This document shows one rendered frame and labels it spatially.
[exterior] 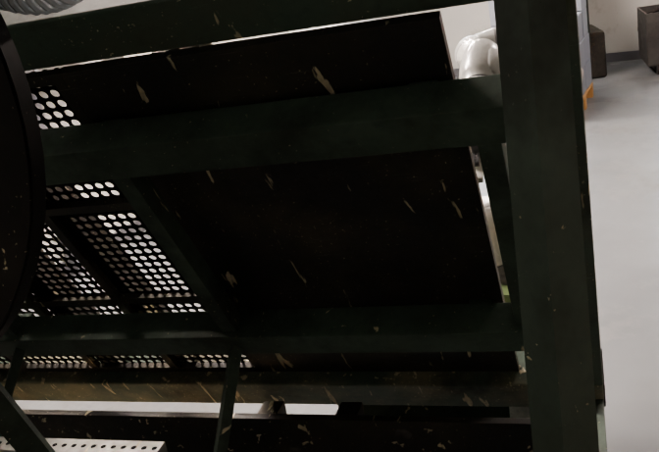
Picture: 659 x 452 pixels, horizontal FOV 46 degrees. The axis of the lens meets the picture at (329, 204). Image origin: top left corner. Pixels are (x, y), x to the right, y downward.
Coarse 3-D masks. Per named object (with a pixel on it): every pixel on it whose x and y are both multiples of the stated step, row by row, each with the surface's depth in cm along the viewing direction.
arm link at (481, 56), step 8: (480, 40) 190; (488, 40) 190; (472, 48) 188; (480, 48) 187; (488, 48) 187; (496, 48) 187; (464, 56) 189; (472, 56) 186; (480, 56) 185; (488, 56) 185; (496, 56) 184; (464, 64) 186; (472, 64) 184; (480, 64) 183; (488, 64) 183; (496, 64) 183; (464, 72) 185; (472, 72) 183; (480, 72) 182; (488, 72) 182; (496, 72) 183
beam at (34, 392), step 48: (48, 384) 240; (96, 384) 234; (144, 384) 229; (192, 384) 224; (240, 384) 219; (288, 384) 214; (336, 384) 210; (384, 384) 206; (432, 384) 201; (480, 384) 198
